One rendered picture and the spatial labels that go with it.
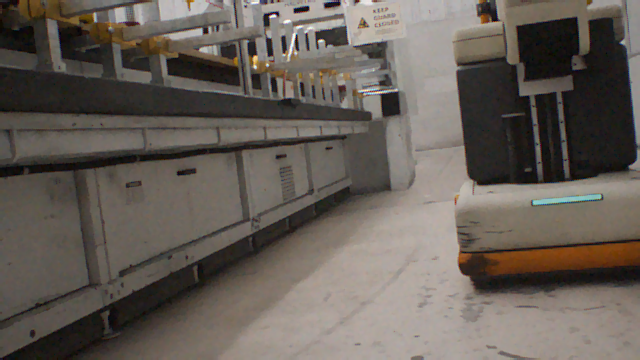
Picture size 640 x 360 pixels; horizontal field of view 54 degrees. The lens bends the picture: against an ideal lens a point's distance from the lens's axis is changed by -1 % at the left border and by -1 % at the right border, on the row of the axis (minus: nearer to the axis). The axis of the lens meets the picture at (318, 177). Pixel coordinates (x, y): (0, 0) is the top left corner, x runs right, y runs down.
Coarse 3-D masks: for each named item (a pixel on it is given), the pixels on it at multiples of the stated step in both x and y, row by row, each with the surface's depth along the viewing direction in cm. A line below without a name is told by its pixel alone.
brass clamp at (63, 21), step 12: (24, 0) 130; (36, 0) 130; (48, 0) 132; (60, 0) 137; (24, 12) 130; (36, 12) 130; (48, 12) 132; (60, 12) 136; (60, 24) 140; (72, 24) 141
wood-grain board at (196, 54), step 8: (0, 16) 148; (88, 24) 176; (72, 32) 175; (88, 32) 178; (136, 40) 202; (184, 56) 241; (192, 56) 244; (200, 56) 250; (208, 56) 258; (216, 56) 266; (208, 64) 272; (216, 64) 273; (224, 64) 277; (232, 64) 284
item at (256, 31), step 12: (204, 36) 182; (216, 36) 181; (228, 36) 180; (240, 36) 179; (252, 36) 179; (132, 48) 187; (168, 48) 185; (180, 48) 184; (192, 48) 185; (132, 60) 189
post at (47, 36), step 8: (32, 24) 133; (40, 24) 133; (48, 24) 133; (56, 24) 136; (40, 32) 133; (48, 32) 133; (56, 32) 135; (40, 40) 133; (48, 40) 133; (56, 40) 135; (40, 48) 133; (48, 48) 133; (56, 48) 135; (40, 56) 133; (48, 56) 133; (56, 56) 134
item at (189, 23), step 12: (216, 12) 154; (228, 12) 155; (144, 24) 159; (156, 24) 158; (168, 24) 157; (180, 24) 157; (192, 24) 156; (204, 24) 155; (216, 24) 156; (84, 36) 163; (132, 36) 160; (144, 36) 160; (156, 36) 161; (72, 48) 164; (84, 48) 165
